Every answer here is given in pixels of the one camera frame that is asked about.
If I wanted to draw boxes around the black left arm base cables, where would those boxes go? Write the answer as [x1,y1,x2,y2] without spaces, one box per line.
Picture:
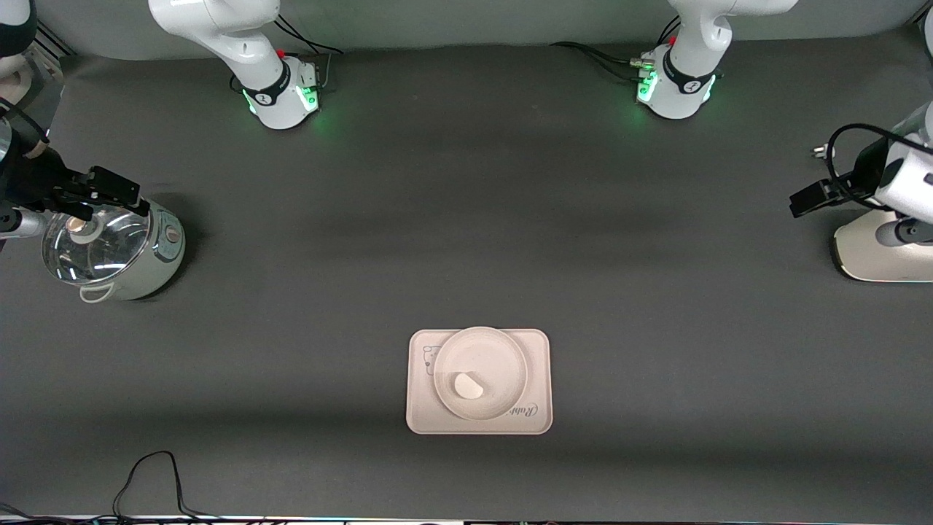
[550,15,682,85]

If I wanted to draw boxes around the cream round background object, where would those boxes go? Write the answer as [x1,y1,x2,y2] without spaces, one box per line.
[0,55,34,103]

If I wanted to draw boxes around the cream white appliance base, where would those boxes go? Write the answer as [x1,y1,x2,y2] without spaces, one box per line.
[833,211,933,283]

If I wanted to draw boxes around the round cream plate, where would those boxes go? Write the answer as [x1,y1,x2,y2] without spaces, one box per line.
[433,326,528,421]

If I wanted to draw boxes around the thin black cable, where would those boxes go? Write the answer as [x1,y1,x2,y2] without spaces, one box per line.
[0,451,270,524]

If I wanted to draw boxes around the glass pot lid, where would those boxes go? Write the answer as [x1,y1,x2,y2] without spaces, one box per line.
[42,184,152,285]

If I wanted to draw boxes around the pale green electric pot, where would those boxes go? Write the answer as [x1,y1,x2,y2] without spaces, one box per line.
[42,176,186,303]

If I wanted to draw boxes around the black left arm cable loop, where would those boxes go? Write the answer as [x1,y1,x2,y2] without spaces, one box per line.
[827,122,933,206]

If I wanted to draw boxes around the black right arm base cables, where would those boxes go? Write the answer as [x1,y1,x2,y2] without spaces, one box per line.
[273,13,343,92]

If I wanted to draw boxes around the black arm base cables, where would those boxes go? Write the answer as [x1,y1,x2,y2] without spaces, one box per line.
[550,15,682,85]
[273,13,343,92]

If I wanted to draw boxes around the cream rectangular tray with print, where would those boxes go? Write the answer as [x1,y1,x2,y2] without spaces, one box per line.
[406,328,553,436]

